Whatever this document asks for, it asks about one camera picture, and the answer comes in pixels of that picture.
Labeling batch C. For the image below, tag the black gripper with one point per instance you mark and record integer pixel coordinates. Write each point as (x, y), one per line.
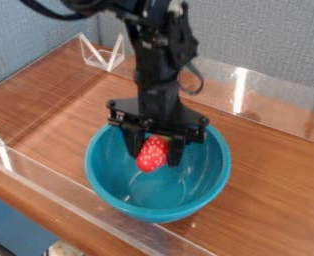
(156, 112)

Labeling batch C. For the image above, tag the red toy strawberry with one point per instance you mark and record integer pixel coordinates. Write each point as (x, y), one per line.
(152, 155)

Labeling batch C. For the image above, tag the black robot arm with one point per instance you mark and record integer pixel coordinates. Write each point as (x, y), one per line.
(165, 46)

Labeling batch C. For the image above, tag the blue plastic bowl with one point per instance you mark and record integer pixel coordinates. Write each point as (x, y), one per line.
(172, 192)

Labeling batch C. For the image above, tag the clear acrylic back barrier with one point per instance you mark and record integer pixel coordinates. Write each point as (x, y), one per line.
(276, 103)

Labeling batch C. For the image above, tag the clear acrylic barrier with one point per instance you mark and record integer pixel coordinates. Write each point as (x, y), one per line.
(69, 208)
(276, 103)

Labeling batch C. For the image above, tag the clear acrylic front barrier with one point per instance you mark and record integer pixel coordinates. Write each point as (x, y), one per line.
(69, 208)

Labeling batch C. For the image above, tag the clear acrylic corner bracket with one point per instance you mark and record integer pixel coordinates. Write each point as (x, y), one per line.
(100, 58)

